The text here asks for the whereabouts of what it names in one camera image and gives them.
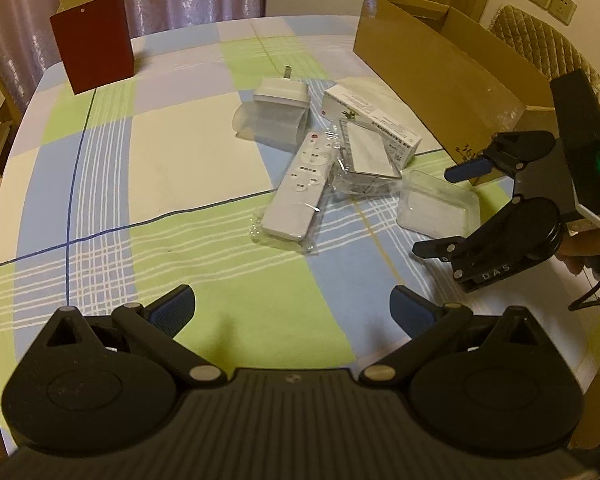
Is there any dark red paper bag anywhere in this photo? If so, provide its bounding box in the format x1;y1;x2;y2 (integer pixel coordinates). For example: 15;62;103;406
50;0;135;94

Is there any plaid tablecloth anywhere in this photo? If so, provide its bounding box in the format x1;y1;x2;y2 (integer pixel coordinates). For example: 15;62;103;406
0;14;600;453

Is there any white plug adapter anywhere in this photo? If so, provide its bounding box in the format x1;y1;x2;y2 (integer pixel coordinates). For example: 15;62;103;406
232;65;311;152

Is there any brown cardboard box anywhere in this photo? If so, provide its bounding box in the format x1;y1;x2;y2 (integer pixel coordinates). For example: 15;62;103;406
354;0;558;162

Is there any wall power socket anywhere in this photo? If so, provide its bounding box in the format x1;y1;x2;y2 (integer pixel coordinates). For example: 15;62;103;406
529;0;577;25

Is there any white remote in bag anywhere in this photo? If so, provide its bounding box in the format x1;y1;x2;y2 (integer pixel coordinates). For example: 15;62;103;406
250;131;335;252

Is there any white square box in packaging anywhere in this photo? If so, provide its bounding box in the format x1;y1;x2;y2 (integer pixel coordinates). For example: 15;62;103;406
332;119;402;197

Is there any white green medicine box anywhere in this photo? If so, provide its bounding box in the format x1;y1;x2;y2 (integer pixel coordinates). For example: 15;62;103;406
321;84;422;170

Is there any black camera box green light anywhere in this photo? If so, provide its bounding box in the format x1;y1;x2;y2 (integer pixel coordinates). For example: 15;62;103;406
550;68;600;230

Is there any clear plastic tray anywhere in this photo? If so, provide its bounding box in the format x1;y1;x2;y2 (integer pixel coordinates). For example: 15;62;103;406
396;170;481;238

